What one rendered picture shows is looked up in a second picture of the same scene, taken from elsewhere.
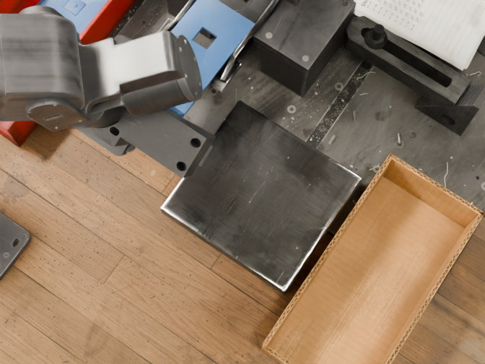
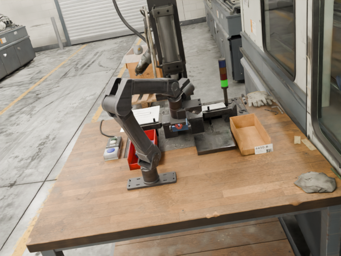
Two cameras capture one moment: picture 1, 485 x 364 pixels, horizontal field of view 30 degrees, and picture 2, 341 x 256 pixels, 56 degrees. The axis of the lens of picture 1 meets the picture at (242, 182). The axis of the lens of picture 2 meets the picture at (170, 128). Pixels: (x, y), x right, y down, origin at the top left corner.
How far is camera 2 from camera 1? 1.12 m
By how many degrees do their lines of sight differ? 50
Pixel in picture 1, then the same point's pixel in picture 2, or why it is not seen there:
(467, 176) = not seen: hidden behind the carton
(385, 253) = (246, 134)
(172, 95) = (190, 86)
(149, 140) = (190, 105)
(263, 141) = (205, 135)
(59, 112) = (176, 86)
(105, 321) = (206, 171)
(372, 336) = (259, 142)
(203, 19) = not seen: hidden behind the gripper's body
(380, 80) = (215, 123)
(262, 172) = (210, 138)
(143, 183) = (189, 155)
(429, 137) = not seen: hidden behind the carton
